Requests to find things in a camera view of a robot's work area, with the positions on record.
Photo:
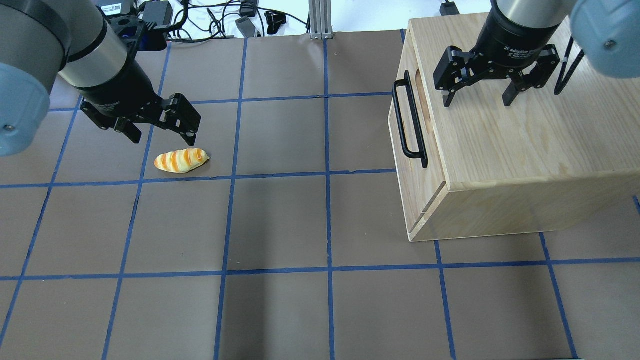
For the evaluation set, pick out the toy bread loaf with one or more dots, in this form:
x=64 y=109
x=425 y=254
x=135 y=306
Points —
x=181 y=161

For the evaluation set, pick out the aluminium frame post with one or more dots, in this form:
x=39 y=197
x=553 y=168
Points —
x=320 y=20

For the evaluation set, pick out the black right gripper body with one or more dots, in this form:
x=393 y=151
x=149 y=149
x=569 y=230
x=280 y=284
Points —
x=515 y=35

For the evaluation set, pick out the grey power brick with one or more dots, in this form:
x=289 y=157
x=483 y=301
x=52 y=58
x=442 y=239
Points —
x=247 y=27

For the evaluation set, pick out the upper wooden drawer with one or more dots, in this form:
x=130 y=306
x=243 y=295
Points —
x=417 y=150

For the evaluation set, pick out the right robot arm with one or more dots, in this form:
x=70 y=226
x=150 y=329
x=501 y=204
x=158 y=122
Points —
x=604 y=32

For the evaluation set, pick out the black clip object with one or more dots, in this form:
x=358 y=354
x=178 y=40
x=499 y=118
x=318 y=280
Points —
x=275 y=20

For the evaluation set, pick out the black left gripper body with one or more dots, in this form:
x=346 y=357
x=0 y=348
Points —
x=121 y=90

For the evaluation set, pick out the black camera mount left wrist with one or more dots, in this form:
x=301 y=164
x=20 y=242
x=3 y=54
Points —
x=138 y=35

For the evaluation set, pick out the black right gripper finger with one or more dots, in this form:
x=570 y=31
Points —
x=545 y=65
x=455 y=70

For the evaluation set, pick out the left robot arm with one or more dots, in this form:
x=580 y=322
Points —
x=94 y=52

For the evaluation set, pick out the wooden drawer cabinet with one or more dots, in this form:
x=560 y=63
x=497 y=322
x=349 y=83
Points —
x=544 y=163

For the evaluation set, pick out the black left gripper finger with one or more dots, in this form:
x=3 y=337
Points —
x=176 y=114
x=119 y=125

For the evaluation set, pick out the black power adapter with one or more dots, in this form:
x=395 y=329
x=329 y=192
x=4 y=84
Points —
x=159 y=12

